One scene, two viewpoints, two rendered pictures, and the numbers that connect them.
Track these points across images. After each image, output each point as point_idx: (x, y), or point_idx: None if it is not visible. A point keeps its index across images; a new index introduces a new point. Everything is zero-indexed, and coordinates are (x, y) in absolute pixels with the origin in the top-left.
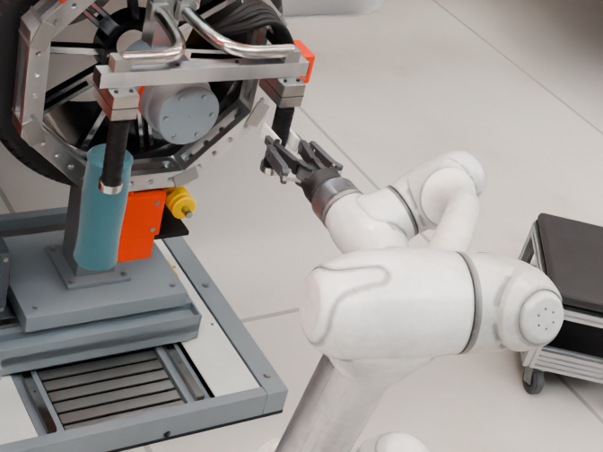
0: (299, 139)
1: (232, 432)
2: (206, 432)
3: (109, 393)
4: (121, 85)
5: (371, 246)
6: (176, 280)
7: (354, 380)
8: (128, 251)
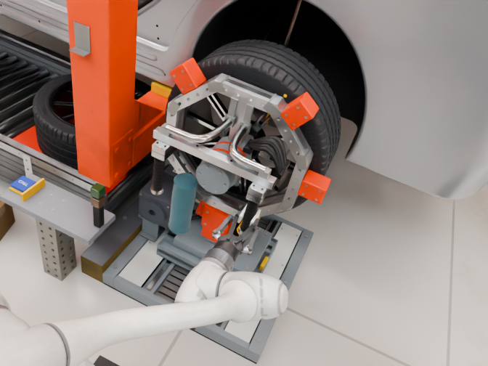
0: (252, 222)
1: (223, 352)
2: (213, 343)
3: None
4: (163, 141)
5: (179, 295)
6: (252, 267)
7: None
8: (210, 235)
